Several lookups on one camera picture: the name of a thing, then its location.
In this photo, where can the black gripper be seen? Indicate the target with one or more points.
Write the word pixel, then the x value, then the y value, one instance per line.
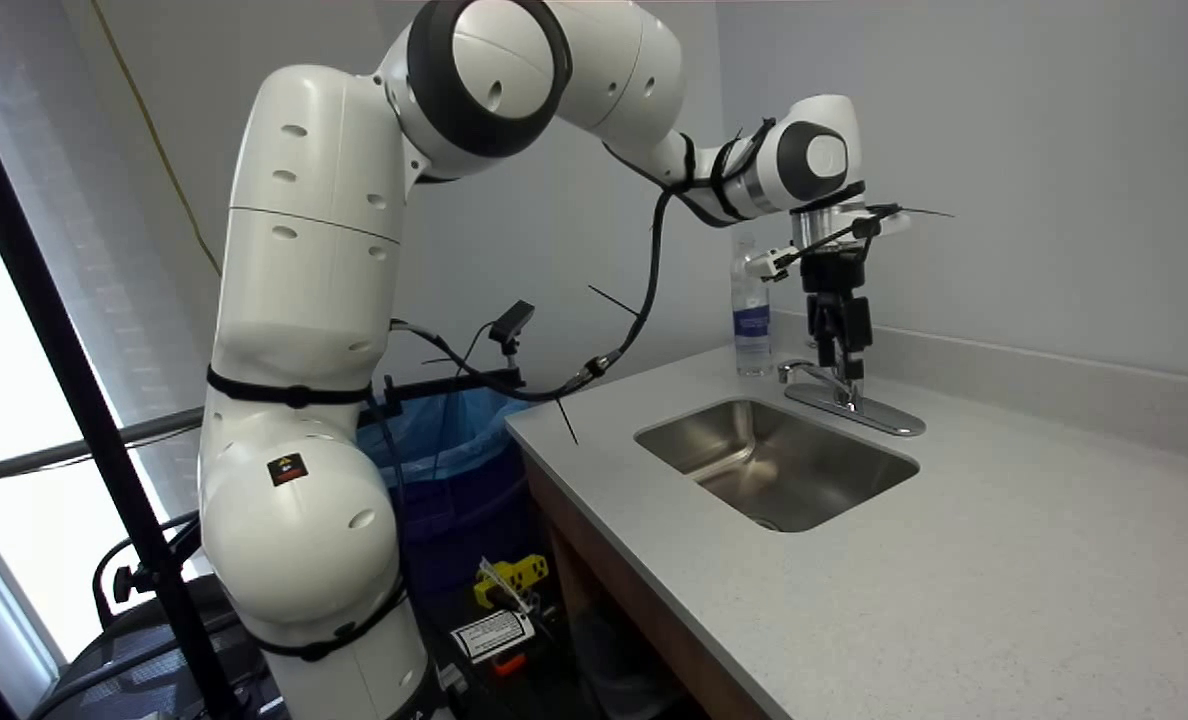
pixel 839 311

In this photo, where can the chrome sink faucet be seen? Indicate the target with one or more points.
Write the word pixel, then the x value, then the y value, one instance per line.
pixel 839 397

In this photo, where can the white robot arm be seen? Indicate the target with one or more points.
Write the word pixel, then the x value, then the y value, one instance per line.
pixel 293 519

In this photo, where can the clear smartwater bottle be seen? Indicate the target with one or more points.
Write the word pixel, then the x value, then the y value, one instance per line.
pixel 749 319

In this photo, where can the stainless steel sink basin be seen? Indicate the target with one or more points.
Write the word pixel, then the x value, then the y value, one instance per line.
pixel 777 468

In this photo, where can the yellow tool on floor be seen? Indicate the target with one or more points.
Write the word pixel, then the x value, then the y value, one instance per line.
pixel 497 576

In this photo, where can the blue lined trash bin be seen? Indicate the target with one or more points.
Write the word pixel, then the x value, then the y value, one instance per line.
pixel 458 489

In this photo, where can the black metal stand pole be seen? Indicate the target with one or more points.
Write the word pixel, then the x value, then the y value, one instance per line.
pixel 111 448

